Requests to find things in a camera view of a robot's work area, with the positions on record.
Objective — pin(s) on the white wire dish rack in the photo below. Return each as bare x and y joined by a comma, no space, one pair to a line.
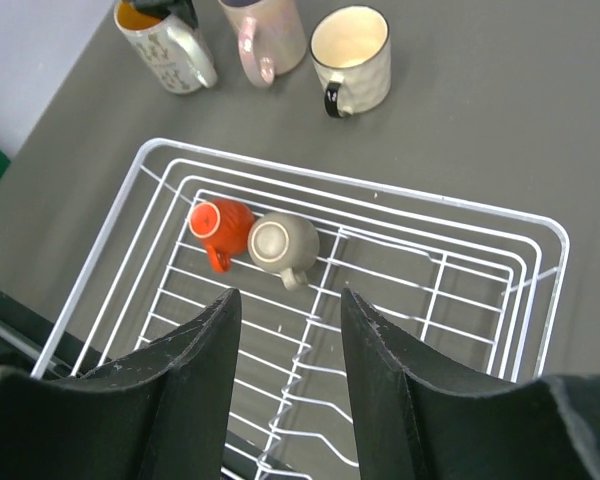
478,282

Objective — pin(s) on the cream dimpled mug black handle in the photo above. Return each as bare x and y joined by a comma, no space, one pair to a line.
351,53

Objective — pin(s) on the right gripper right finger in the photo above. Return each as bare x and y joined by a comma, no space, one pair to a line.
418,414

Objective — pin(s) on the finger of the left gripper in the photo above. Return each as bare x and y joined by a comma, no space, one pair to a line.
183,9

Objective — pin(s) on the small grey cup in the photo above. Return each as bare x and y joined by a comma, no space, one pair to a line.
284,244

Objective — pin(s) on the pink iridescent mug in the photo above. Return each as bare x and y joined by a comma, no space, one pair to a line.
271,38

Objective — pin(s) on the small orange cup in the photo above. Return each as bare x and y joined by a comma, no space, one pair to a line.
222,226

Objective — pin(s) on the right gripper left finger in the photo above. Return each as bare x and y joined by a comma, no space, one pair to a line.
160,412

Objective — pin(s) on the white floral iridescent mug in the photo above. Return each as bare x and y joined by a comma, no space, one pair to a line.
176,53

